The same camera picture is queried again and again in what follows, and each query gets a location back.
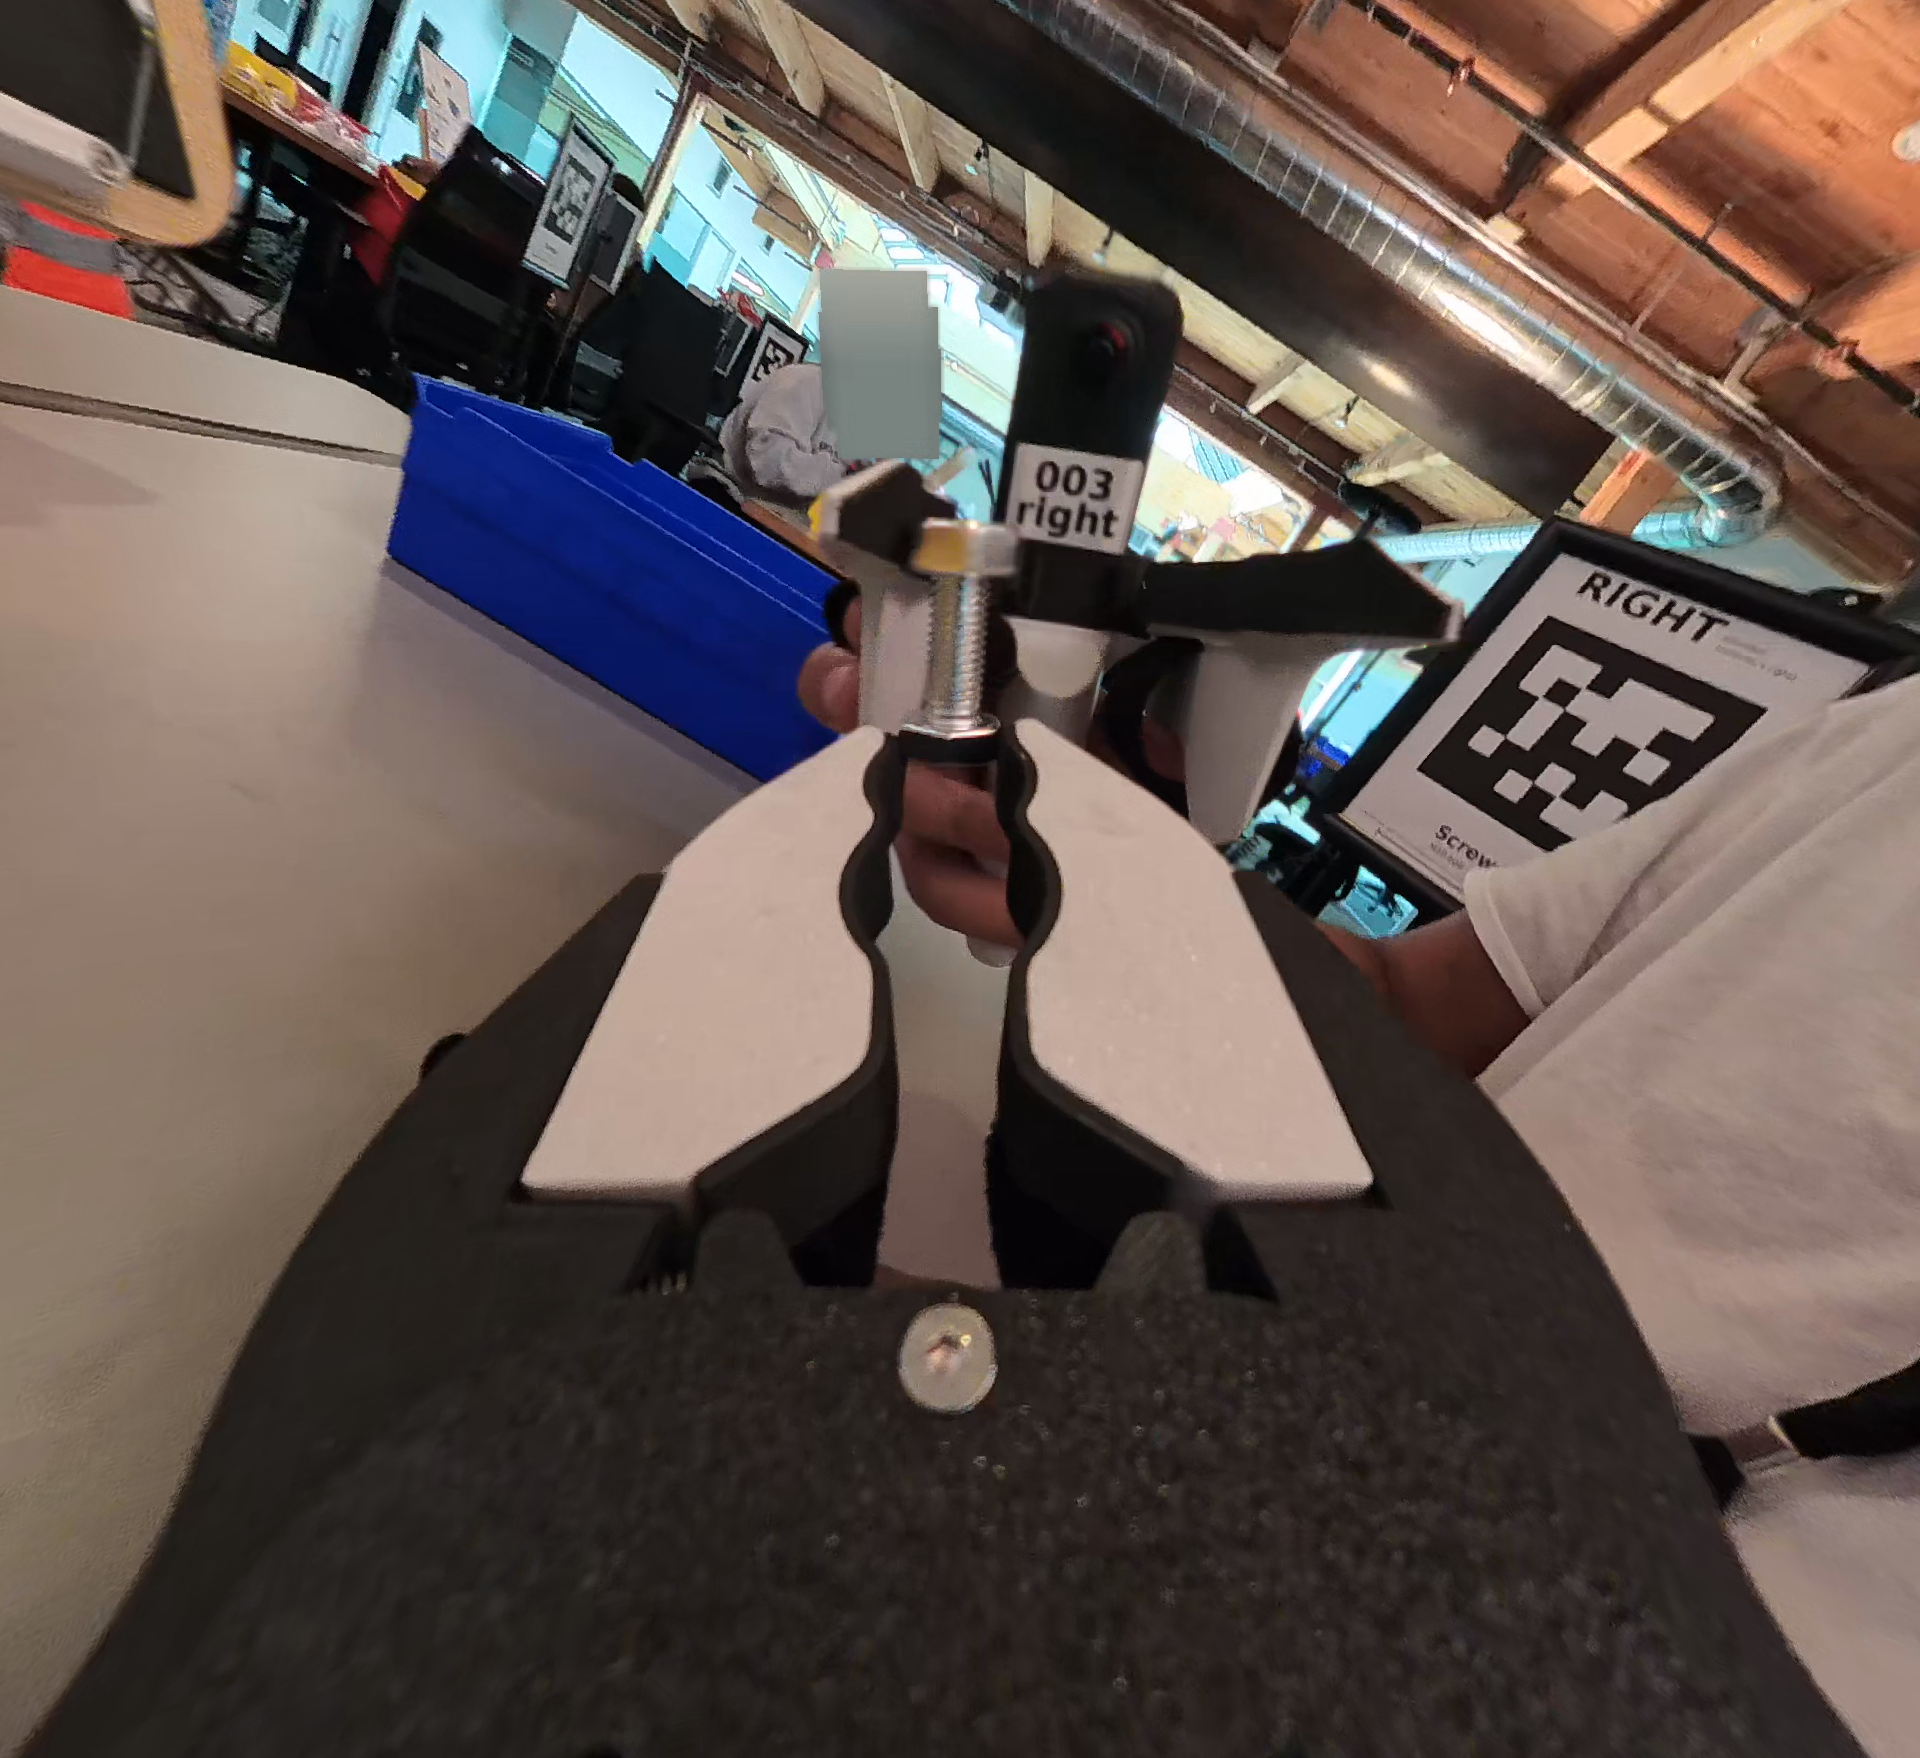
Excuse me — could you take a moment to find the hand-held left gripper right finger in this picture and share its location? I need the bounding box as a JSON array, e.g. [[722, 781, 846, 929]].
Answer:
[[999, 719, 1375, 1208]]

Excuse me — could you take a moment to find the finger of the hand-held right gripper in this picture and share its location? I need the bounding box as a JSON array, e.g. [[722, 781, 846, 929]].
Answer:
[[1132, 540, 1465, 848], [808, 458, 965, 735]]

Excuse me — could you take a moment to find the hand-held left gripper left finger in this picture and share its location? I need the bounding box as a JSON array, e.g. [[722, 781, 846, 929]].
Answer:
[[521, 723, 905, 1210]]

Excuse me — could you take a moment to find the silver metal bolt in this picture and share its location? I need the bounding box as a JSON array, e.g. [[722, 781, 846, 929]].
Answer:
[[913, 521, 1025, 739]]

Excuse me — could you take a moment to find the blue plastic bin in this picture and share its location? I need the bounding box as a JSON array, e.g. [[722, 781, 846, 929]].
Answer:
[[387, 372, 846, 784]]

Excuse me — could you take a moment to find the person's right forearm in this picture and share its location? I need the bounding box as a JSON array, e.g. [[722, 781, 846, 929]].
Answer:
[[1320, 910, 1539, 1082]]

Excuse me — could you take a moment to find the person's right hand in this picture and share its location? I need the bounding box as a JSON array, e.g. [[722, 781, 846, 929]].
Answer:
[[799, 646, 1038, 954]]

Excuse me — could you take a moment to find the black white tag sign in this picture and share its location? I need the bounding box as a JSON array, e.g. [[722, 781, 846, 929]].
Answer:
[[738, 315, 814, 407], [1317, 521, 1920, 912], [522, 114, 617, 290]]

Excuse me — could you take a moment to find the black office chair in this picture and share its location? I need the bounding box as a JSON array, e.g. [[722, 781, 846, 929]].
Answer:
[[375, 129, 550, 364]]

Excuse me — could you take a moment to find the orange traffic cone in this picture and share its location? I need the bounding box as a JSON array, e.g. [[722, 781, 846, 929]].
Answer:
[[0, 202, 140, 321]]

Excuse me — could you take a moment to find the silver air duct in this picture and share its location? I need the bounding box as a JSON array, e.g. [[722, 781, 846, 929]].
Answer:
[[757, 0, 1788, 553]]

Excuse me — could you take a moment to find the black strap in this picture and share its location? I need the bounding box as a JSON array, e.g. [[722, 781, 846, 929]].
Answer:
[[1687, 1381, 1920, 1509]]

